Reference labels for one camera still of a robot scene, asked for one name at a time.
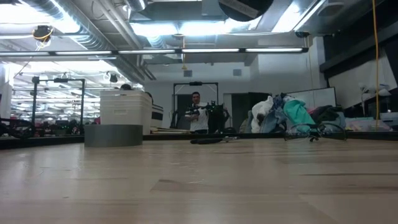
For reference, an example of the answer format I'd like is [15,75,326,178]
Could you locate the long LED light bar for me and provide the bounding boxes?
[0,47,310,57]

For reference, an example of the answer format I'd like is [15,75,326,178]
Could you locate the pile of clothes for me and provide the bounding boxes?
[239,92,346,134]

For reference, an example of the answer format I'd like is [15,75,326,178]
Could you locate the background black robot arms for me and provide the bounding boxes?
[185,100,231,134]

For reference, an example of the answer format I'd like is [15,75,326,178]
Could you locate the ceiling cable reel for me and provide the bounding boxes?
[32,25,54,43]

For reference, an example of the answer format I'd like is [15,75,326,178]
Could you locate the white box with black stripe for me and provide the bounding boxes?
[151,103,164,128]

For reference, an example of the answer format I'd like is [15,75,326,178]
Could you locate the clear safety glasses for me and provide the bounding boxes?
[283,122,348,143]

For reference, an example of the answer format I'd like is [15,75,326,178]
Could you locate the grey duct tape roll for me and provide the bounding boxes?
[84,124,144,148]

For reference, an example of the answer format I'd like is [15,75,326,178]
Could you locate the wooden desk with grey legs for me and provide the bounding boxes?
[150,126,200,136]

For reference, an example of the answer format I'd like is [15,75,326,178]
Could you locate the tall black rig frame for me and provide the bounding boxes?
[30,76,86,135]

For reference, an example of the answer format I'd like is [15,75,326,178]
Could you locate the dark tall cabinet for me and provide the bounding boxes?
[231,91,272,133]

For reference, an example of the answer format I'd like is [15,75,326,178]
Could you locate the black rig frame with camera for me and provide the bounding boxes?
[172,81,220,130]

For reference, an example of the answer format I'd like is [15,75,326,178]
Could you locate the black-handled pliers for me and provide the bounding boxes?
[190,136,240,145]

